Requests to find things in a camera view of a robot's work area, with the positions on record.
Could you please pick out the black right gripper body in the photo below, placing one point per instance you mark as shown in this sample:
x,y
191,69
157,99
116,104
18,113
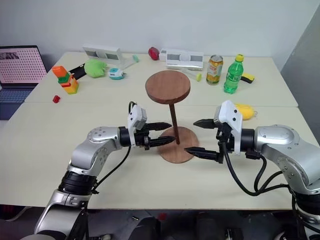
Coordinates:
x,y
226,136

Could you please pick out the open laptop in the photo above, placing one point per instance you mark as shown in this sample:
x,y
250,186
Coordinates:
x,y
18,67

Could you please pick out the wooden pole with round disc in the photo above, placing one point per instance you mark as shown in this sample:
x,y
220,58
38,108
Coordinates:
x,y
167,86

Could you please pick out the round wooden base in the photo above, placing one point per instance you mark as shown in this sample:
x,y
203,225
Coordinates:
x,y
183,150

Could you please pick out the orange green yellow block tower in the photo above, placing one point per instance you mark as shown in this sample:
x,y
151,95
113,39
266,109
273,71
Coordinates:
x,y
68,82

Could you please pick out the white box with grey windows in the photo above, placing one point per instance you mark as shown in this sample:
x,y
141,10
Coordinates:
x,y
101,53

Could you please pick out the small red block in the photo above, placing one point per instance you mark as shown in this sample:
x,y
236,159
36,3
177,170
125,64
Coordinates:
x,y
56,99

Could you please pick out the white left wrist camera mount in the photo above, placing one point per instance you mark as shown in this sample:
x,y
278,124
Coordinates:
x,y
135,116

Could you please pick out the green bottle with yellow cap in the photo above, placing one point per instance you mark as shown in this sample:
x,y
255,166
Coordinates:
x,y
233,76

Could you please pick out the green plush toy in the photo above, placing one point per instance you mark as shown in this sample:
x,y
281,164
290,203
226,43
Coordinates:
x,y
95,68

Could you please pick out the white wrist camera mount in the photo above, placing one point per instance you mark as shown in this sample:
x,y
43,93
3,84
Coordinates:
x,y
231,115
135,116

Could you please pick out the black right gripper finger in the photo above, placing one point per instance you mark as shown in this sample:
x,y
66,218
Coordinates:
x,y
203,123
202,153

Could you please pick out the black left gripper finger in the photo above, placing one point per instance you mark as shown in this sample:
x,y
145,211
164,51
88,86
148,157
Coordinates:
x,y
160,125
161,141

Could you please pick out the white box with round dial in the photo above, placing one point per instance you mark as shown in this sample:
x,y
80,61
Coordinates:
x,y
183,58

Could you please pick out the yellow drink can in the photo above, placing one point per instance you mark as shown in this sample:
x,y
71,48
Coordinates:
x,y
214,71

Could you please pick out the yellow and black handheld tool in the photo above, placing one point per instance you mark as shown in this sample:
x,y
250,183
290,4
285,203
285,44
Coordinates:
x,y
248,78

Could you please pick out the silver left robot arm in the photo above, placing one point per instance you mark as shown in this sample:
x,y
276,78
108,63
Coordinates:
x,y
85,155

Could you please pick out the white tube with green cap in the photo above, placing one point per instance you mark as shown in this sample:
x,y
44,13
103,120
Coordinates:
x,y
195,75

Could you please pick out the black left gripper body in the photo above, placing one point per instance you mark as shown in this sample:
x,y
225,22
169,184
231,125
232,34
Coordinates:
x,y
143,141

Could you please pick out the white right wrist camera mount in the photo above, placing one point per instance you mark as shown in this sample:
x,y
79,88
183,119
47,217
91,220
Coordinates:
x,y
231,115

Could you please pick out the yellow plush toy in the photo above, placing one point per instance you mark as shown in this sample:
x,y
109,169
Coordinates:
x,y
246,111

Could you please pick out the teal and white small device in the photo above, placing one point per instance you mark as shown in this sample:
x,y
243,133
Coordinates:
x,y
115,73

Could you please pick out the red round object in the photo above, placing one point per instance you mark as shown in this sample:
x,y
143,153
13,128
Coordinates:
x,y
153,53

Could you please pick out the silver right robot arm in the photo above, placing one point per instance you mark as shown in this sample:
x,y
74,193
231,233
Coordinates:
x,y
282,147

